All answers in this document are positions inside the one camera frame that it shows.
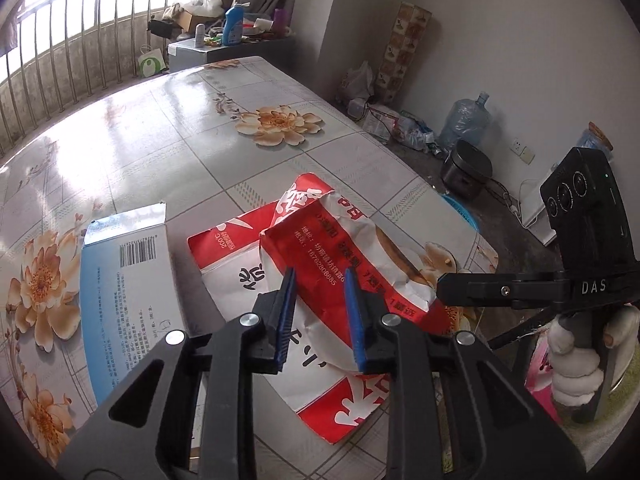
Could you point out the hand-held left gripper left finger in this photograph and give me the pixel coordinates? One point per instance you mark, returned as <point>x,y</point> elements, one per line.
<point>287,320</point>

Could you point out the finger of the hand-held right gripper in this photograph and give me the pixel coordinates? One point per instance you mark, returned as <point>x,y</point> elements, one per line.
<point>500,290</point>
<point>525,329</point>

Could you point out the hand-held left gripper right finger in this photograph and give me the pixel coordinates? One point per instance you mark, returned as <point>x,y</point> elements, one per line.
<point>354,325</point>

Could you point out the large red white snack bag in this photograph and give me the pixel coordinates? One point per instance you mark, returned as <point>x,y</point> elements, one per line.
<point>235,270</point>

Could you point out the blue plastic basket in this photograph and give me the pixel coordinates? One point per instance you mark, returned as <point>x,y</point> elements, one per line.
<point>465,215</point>

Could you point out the small red chestnut snack bag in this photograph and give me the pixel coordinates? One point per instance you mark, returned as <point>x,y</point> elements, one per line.
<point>330,245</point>

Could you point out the person's right hand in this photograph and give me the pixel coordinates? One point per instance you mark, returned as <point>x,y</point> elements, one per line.
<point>575,375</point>

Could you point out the pink printed cloth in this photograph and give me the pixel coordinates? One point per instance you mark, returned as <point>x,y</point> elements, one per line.
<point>540,370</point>

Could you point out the glass jar cork lid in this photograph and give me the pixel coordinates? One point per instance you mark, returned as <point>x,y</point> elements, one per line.
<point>592,142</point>

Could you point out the grey rice cooker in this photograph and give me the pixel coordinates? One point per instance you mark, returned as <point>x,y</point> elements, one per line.
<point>465,170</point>

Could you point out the blue water jug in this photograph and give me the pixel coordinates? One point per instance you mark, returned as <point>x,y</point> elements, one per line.
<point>467,120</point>

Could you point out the light blue carton box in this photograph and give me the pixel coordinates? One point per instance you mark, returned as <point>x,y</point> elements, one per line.
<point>125,310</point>

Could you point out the pile of packets and bottles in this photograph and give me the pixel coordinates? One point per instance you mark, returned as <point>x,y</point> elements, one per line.
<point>405,130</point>

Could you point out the white plastic bag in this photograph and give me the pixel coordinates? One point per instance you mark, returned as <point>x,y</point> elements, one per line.
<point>360,82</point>

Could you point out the tall patterned cardboard box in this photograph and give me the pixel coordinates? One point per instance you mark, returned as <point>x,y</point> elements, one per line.
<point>402,50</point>

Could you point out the dark low cabinet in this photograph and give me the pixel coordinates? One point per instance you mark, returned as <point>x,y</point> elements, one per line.
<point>230,55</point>

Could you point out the white paper bag green logo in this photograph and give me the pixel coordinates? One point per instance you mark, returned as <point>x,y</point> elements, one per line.
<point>152,62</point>

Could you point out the small white bottle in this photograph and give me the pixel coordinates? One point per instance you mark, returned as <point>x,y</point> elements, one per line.
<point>200,36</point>

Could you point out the blue detergent bottle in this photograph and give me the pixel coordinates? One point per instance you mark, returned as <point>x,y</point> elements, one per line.
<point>233,27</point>

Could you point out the purple cup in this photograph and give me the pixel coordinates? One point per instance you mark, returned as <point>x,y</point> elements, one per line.
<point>280,22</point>

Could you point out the small open cardboard box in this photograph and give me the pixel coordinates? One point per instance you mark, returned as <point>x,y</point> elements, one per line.
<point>185,20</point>

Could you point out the black device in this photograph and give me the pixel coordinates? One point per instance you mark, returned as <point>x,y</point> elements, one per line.
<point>160,28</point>

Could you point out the metal window railing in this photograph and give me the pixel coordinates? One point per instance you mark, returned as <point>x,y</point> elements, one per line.
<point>75,60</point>

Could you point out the white wall socket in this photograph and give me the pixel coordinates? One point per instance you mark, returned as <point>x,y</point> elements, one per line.
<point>521,150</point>

